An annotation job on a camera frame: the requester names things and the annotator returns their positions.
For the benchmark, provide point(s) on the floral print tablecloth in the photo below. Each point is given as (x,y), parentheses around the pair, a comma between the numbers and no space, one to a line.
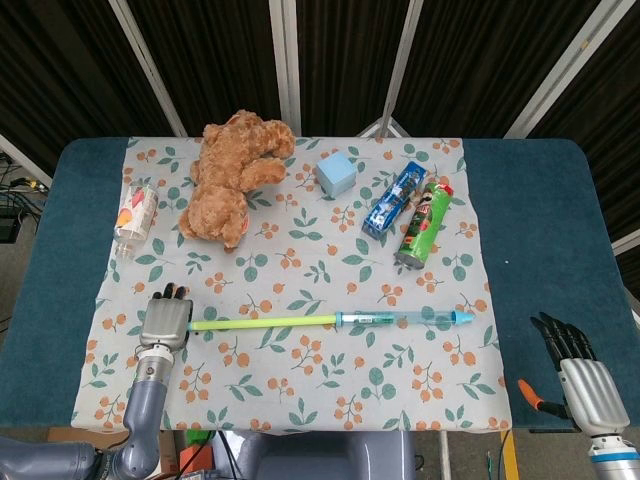
(300,380)

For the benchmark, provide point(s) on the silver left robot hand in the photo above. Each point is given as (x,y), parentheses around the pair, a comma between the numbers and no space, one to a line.
(165,322)

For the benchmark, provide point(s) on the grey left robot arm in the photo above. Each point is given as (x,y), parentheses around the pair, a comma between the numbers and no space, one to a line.
(145,400)

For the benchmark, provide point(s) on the black power box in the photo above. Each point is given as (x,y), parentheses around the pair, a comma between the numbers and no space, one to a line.
(9,226)

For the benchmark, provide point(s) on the green and blue toy stick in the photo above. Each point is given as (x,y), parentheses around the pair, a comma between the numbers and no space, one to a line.
(260,323)

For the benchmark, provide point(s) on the blue cookie box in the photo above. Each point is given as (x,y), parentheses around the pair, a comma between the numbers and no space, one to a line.
(392,200)

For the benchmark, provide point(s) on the clear plastic bottle fruit label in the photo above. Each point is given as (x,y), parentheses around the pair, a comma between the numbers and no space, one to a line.
(136,210)

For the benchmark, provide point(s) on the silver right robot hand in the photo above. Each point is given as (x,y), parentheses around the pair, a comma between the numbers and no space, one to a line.
(592,395)

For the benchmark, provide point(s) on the light blue foam cube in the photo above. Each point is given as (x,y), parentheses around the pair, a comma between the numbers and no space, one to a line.
(335,172)

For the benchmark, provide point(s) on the dark folding screen white frames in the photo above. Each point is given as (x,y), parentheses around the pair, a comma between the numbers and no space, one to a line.
(225,60)

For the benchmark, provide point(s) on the grey robot torso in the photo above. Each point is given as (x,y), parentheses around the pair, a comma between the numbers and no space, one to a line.
(320,457)

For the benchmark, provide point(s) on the green chips can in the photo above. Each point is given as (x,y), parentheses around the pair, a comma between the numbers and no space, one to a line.
(425,225)

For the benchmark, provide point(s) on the brown plush teddy bear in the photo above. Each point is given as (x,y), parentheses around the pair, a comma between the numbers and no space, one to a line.
(225,170)

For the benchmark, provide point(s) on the brown cardboard box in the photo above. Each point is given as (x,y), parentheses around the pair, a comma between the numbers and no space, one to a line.
(80,437)

